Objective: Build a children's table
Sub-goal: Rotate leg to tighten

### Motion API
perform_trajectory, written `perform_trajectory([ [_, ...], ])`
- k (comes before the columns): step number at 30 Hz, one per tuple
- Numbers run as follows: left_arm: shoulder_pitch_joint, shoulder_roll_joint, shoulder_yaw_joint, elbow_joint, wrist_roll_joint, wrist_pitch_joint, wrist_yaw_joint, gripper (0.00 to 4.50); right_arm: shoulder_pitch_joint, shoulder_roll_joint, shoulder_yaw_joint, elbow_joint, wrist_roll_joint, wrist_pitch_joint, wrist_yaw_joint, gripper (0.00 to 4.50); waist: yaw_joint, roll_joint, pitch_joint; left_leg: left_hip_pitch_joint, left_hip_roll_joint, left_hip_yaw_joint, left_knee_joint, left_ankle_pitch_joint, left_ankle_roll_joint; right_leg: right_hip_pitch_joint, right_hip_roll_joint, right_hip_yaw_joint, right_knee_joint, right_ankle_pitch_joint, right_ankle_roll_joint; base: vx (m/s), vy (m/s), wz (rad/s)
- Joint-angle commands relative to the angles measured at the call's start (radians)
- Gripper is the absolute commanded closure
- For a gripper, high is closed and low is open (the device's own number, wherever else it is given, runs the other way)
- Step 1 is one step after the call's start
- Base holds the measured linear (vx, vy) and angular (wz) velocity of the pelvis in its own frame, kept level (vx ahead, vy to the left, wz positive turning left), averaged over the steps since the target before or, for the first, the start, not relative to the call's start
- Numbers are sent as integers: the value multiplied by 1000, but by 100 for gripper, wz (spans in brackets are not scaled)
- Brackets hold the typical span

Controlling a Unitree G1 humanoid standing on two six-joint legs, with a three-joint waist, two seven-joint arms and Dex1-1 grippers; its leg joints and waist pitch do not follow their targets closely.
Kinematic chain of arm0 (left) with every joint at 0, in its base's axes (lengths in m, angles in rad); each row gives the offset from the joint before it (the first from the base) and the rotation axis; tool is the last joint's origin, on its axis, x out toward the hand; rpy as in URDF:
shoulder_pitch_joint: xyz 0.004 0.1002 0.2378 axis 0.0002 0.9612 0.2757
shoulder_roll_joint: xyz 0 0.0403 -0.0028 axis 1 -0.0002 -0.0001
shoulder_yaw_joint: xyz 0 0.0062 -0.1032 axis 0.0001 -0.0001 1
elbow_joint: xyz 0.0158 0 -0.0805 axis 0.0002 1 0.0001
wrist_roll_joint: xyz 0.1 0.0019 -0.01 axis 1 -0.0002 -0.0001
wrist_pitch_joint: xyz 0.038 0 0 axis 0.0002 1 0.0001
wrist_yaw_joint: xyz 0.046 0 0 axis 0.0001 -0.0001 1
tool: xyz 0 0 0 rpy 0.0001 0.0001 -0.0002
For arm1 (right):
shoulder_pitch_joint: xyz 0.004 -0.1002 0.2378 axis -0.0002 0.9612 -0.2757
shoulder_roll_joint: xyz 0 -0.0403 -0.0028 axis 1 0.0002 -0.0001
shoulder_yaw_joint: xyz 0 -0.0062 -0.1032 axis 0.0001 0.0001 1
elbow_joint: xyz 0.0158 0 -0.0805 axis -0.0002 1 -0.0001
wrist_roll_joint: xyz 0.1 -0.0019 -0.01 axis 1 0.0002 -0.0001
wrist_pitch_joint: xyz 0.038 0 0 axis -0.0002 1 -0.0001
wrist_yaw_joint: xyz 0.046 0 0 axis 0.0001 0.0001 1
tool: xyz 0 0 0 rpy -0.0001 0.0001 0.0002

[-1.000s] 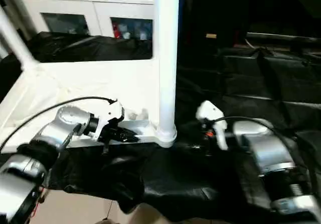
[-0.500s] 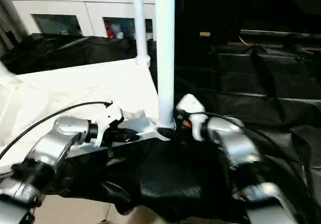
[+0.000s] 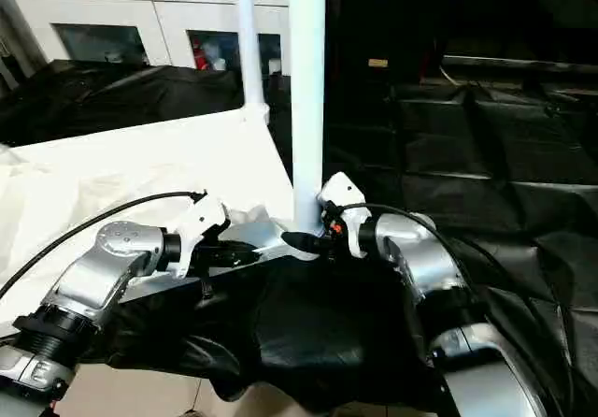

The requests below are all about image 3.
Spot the white plastic table leg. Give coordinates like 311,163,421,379
287,0,329,235
233,0,272,122

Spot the black work mat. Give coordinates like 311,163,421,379
0,57,598,416

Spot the dark low shelf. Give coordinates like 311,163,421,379
439,54,598,85

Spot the white cabinet with glass doors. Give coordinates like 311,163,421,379
5,0,292,74

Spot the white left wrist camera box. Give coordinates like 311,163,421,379
168,196,231,278

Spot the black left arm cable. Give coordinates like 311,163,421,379
0,190,208,298

